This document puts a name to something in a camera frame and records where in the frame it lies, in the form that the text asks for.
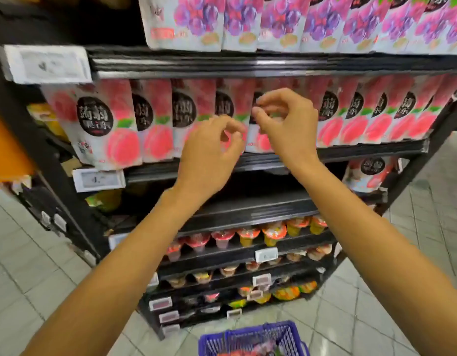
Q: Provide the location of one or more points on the pouches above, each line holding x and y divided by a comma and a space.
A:
250, 350

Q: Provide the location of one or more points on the orange hanging sign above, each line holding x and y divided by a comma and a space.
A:
9, 151

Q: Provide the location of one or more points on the blue plastic shopping basket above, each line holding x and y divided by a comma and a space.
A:
213, 344

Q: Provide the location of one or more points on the black metal store shelf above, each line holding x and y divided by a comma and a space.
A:
46, 203

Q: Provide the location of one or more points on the person's left hand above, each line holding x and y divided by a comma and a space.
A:
208, 163

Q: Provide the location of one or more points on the tan cardboard strip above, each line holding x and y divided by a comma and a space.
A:
70, 166

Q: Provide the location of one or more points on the person's left forearm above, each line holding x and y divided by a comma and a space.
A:
109, 285

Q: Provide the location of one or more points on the person's right hand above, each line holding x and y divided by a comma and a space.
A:
295, 133

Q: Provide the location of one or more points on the row of pink jelly packs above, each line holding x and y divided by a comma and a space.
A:
109, 137

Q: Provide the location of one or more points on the rows of small price tags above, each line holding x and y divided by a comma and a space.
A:
59, 223

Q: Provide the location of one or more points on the large yellow jelly tubs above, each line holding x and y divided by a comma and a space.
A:
46, 118

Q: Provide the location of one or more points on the red price tag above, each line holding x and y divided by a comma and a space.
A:
255, 295
169, 316
261, 280
234, 313

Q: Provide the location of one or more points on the pink peach jelly bag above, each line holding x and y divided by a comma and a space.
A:
365, 177

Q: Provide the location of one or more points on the row of purple jelly packs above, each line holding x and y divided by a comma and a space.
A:
250, 22

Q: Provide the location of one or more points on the black low shelf rack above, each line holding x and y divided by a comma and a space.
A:
250, 64

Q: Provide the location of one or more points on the person's right forearm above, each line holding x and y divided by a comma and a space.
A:
391, 270

